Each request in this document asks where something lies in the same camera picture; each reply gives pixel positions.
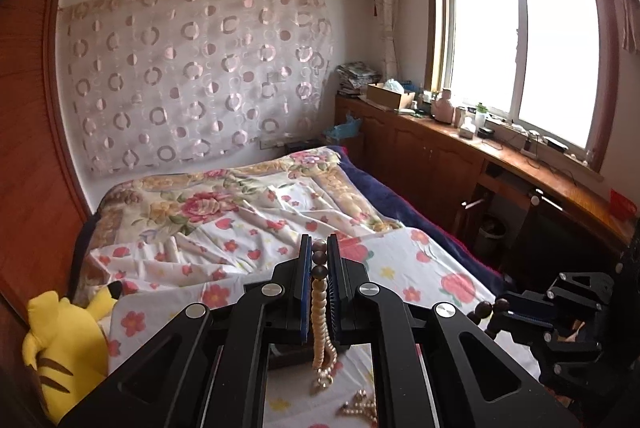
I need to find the yellow plush toy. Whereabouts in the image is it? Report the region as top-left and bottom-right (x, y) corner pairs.
(22, 281), (124, 425)

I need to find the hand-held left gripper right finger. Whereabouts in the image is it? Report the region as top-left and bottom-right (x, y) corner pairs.
(327, 235), (583, 428)

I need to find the grey trash bin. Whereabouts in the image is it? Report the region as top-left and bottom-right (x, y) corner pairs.
(472, 215), (506, 260)

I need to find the stack of newspapers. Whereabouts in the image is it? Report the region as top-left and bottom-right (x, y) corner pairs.
(335, 61), (382, 99)

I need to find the circle pattern wall cloth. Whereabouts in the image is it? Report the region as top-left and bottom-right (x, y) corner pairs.
(59, 0), (337, 180)

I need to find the cardboard box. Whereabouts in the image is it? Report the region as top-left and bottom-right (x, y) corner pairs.
(366, 81), (417, 110)

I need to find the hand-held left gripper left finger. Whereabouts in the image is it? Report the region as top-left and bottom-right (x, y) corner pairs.
(60, 234), (312, 428)

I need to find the brown wooden wardrobe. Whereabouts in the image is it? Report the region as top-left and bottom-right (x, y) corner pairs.
(0, 0), (94, 325)

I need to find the wooden frame window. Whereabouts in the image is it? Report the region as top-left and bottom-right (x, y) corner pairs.
(426, 0), (617, 172)

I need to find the red paper packet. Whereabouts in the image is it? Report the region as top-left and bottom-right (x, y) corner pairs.
(608, 189), (639, 222)

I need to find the white flower print bedsheet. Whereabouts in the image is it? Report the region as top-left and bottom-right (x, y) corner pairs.
(82, 185), (501, 428)

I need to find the cream and dark bead necklace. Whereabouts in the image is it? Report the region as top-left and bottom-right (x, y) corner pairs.
(309, 237), (338, 396)

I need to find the patterned beige curtain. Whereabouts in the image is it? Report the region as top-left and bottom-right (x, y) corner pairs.
(606, 0), (640, 55)
(369, 0), (402, 82)

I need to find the blue plastic bag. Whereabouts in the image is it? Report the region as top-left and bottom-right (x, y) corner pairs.
(322, 115), (364, 147)

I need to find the navy blue blanket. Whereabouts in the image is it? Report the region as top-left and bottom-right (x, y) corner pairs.
(330, 145), (507, 283)

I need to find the floral rose quilt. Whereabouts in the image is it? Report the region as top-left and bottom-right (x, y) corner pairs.
(92, 147), (402, 250)

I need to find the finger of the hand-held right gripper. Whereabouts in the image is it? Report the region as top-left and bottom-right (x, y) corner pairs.
(500, 272), (618, 310)
(487, 311), (603, 361)

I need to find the dark wooden bead bracelet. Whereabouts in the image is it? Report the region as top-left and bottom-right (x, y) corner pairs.
(467, 299), (511, 339)

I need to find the pearl necklace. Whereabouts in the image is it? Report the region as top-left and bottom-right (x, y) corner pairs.
(340, 388), (382, 428)

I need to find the pink round jar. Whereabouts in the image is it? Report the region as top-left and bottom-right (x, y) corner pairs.
(431, 88), (457, 125)

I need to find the long wooden cabinet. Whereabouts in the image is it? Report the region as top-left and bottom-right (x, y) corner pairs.
(333, 94), (637, 290)

